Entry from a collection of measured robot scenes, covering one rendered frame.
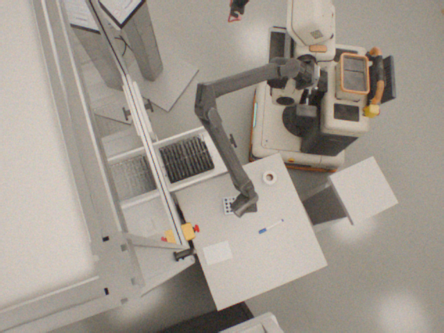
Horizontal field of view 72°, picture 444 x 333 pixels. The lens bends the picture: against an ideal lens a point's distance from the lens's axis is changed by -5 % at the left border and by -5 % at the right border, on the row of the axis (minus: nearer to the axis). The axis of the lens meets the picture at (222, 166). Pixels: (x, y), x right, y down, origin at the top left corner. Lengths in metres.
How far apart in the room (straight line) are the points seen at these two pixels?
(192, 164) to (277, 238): 0.55
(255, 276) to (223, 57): 1.87
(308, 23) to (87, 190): 1.12
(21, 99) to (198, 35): 2.54
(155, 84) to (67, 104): 2.25
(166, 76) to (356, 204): 1.76
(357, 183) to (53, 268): 1.58
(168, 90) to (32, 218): 2.28
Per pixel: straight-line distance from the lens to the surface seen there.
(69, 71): 0.49
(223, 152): 1.23
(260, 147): 2.23
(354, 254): 2.59
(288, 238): 1.66
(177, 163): 1.56
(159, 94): 2.67
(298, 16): 1.40
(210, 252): 1.59
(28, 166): 0.48
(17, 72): 0.55
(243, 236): 1.62
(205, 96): 1.13
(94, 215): 0.41
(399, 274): 2.75
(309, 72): 1.40
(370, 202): 1.82
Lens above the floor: 2.37
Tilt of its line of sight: 75 degrees down
